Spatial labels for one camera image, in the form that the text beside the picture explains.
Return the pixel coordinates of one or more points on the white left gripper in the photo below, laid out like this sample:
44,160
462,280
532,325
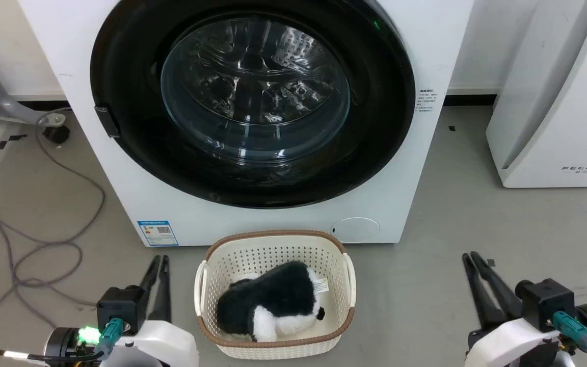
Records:
161,346

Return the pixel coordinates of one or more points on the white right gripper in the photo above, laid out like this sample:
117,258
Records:
507,346

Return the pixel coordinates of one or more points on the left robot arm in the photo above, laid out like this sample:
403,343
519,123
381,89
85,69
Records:
64,346

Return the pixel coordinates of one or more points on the white front-load washing machine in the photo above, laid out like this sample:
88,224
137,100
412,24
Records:
120,204

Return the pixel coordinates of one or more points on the round black washing machine door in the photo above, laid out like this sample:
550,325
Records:
130,76

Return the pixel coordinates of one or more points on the blue energy label sticker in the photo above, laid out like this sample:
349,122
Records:
158,233

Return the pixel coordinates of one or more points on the black and white plush toy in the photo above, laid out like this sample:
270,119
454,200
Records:
273,300

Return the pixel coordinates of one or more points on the cream plastic laundry basket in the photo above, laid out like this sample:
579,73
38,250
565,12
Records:
273,250

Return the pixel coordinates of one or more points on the round white filter cover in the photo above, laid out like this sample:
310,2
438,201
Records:
355,230

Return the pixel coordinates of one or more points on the white plush toy tag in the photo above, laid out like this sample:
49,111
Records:
322,285

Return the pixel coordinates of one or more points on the black caster wheel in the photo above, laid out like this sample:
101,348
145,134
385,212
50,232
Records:
56,134

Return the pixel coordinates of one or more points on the white Feelbird appliance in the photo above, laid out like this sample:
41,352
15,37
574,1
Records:
553,102

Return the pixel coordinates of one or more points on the small printed text sticker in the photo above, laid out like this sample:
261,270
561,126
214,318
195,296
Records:
426,101

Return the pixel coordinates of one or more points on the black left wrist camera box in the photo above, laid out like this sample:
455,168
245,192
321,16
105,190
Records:
120,306

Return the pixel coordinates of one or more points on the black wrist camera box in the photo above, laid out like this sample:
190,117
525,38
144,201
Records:
545,300
120,306

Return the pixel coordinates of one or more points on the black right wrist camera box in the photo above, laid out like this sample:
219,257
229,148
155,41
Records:
545,300

